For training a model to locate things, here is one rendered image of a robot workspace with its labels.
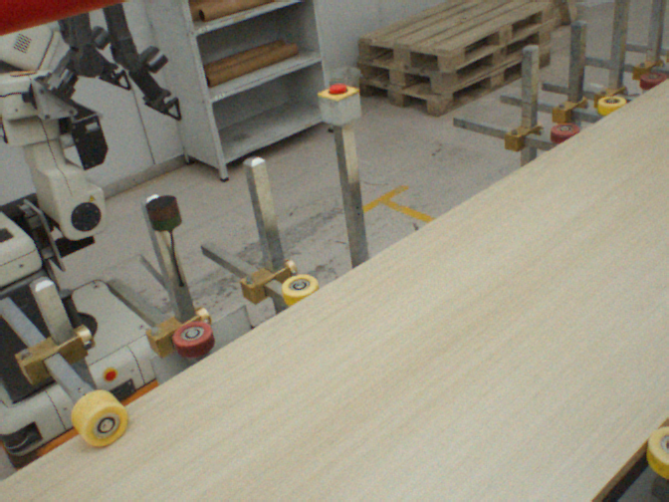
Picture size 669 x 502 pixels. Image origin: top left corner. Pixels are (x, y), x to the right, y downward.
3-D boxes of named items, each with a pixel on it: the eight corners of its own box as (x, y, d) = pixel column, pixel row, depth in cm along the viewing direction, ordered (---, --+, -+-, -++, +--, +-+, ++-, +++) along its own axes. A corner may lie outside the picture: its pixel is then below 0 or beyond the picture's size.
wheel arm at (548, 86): (541, 93, 262) (541, 82, 260) (546, 90, 264) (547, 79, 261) (652, 115, 232) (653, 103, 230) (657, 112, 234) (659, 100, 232)
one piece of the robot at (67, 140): (74, 176, 225) (51, 113, 213) (43, 155, 244) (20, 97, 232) (118, 158, 233) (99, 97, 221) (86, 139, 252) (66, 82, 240)
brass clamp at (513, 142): (503, 148, 217) (503, 132, 215) (529, 133, 224) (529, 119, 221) (519, 152, 213) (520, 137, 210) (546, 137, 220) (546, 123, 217)
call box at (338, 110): (322, 125, 166) (317, 93, 162) (343, 115, 169) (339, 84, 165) (340, 130, 161) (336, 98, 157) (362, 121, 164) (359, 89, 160)
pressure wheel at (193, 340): (178, 375, 149) (164, 333, 143) (210, 356, 153) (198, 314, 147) (198, 391, 143) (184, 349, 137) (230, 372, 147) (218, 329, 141)
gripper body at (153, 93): (158, 89, 231) (144, 72, 226) (173, 95, 224) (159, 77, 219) (144, 102, 229) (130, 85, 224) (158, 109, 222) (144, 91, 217)
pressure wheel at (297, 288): (288, 337, 155) (279, 295, 149) (291, 315, 161) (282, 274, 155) (324, 334, 154) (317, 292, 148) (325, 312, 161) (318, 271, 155)
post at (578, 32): (563, 161, 242) (570, 22, 217) (569, 158, 244) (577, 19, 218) (572, 164, 239) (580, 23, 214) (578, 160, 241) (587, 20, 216)
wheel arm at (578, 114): (499, 105, 247) (499, 94, 245) (505, 102, 249) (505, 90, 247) (612, 130, 218) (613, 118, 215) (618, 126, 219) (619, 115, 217)
